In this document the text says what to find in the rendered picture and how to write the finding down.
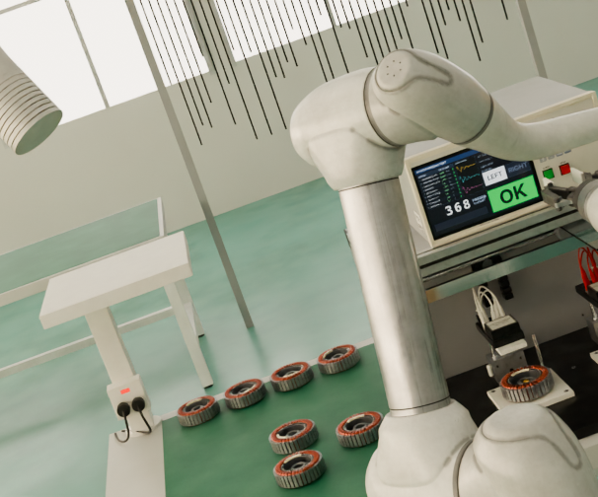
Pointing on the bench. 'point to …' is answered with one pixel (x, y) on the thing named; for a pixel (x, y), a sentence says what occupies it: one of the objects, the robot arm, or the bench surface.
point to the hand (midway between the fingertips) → (563, 181)
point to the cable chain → (498, 283)
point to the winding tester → (548, 99)
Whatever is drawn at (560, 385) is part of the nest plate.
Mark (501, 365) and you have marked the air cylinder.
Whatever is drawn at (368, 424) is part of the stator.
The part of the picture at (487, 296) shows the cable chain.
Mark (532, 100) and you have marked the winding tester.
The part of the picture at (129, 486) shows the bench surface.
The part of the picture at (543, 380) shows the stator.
